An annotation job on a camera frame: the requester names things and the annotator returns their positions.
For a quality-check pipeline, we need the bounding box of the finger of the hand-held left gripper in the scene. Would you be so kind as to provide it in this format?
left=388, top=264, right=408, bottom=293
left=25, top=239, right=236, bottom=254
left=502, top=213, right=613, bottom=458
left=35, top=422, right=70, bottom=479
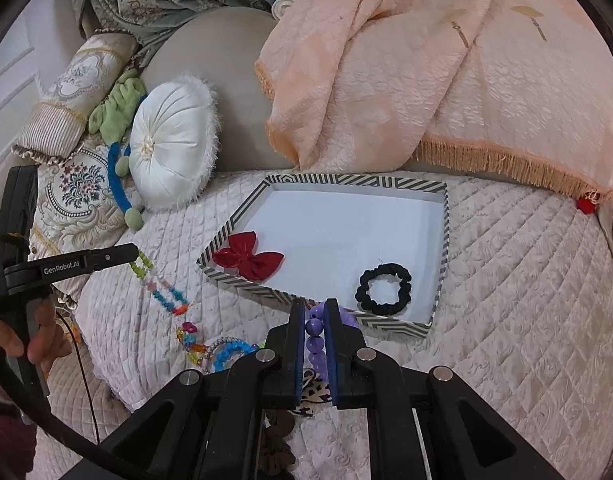
left=85, top=243, right=138, bottom=275

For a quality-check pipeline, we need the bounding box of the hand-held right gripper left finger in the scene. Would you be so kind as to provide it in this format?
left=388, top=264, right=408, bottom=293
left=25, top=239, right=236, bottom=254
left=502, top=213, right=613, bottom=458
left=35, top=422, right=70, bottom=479
left=99, top=299, right=308, bottom=480

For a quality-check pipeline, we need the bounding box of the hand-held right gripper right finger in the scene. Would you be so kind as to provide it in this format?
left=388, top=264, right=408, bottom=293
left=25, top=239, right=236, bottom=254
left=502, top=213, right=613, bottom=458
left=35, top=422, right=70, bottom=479
left=324, top=299, right=567, bottom=480

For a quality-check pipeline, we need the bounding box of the purple bead bracelet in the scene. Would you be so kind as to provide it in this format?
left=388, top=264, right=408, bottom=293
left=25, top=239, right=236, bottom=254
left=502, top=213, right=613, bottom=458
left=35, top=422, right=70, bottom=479
left=304, top=301, right=360, bottom=386

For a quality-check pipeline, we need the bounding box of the leopard print scrunchie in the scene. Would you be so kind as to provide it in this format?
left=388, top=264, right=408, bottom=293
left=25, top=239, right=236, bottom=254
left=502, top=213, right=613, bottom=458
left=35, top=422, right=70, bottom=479
left=294, top=367, right=335, bottom=418

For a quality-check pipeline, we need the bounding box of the multicolour bead necklace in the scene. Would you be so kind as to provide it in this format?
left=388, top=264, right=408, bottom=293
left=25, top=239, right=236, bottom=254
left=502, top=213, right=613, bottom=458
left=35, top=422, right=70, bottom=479
left=129, top=252, right=190, bottom=317

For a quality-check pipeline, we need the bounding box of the blue bead bracelet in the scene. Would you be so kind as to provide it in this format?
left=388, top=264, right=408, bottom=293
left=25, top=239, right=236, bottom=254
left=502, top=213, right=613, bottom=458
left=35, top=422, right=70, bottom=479
left=209, top=340, right=258, bottom=374

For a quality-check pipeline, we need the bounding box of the brown scrunchie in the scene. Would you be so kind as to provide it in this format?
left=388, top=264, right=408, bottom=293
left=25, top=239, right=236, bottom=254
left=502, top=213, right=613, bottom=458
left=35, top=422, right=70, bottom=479
left=264, top=407, right=297, bottom=476

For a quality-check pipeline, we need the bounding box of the grey braided hair tie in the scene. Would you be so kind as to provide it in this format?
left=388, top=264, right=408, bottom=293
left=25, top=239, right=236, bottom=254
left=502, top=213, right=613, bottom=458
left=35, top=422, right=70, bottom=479
left=201, top=335, right=240, bottom=361

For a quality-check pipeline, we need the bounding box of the colourful flower bead bracelet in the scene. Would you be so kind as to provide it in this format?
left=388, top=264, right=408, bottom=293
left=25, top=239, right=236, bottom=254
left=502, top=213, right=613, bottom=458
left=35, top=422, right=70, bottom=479
left=175, top=321, right=207, bottom=366

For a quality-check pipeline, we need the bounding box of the striped cardboard tray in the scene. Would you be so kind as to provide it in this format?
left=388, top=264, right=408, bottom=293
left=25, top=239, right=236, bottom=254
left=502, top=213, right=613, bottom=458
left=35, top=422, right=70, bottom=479
left=195, top=172, right=449, bottom=343

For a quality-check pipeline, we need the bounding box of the person's left hand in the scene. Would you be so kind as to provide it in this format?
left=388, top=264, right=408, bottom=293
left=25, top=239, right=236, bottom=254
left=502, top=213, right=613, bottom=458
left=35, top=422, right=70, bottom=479
left=0, top=300, right=62, bottom=378

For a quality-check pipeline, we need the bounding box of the floral embroidered cushion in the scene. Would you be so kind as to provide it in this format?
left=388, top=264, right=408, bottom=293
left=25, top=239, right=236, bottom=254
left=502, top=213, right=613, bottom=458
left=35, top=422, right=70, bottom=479
left=29, top=140, right=147, bottom=306

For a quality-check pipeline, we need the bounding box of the black scrunchie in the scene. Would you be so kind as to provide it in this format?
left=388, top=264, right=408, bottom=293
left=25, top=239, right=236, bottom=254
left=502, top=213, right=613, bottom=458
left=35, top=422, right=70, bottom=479
left=355, top=262, right=413, bottom=318

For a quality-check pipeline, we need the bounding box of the red fabric bow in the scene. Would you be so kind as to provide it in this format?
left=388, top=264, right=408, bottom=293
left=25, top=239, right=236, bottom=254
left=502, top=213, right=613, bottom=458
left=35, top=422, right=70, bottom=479
left=212, top=231, right=286, bottom=281

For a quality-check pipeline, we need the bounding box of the beige bolster pillow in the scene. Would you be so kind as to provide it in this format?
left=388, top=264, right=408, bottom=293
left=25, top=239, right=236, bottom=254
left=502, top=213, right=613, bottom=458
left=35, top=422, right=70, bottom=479
left=11, top=30, right=140, bottom=161

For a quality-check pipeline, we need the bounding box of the white round pillow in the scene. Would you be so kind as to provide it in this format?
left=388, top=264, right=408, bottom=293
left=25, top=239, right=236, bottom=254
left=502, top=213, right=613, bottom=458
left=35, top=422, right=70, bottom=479
left=128, top=74, right=221, bottom=212

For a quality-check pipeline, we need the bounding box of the green frog plush toy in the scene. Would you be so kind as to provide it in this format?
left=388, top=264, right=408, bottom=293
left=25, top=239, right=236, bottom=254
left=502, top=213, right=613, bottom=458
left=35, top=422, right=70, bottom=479
left=89, top=69, right=148, bottom=231

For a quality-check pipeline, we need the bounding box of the quilted cream bedspread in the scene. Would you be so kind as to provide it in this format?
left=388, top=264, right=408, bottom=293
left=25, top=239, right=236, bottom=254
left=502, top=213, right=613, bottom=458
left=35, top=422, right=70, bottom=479
left=51, top=167, right=613, bottom=480

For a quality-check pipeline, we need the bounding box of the beige padded headboard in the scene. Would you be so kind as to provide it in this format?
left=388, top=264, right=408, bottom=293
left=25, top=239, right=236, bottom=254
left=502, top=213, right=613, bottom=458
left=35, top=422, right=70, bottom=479
left=139, top=7, right=487, bottom=177

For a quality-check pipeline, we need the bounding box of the maroon clothing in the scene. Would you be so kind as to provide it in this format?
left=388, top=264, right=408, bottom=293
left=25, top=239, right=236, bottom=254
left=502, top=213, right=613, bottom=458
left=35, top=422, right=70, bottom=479
left=0, top=375, right=40, bottom=480

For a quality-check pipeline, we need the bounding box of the peach fringed throw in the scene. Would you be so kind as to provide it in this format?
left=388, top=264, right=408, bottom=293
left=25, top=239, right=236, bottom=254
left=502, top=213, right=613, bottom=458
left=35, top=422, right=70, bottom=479
left=255, top=0, right=613, bottom=206

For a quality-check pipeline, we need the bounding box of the thick black cable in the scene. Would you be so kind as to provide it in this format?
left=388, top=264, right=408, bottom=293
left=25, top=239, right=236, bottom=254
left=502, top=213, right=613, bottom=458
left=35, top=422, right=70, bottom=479
left=0, top=320, right=112, bottom=471

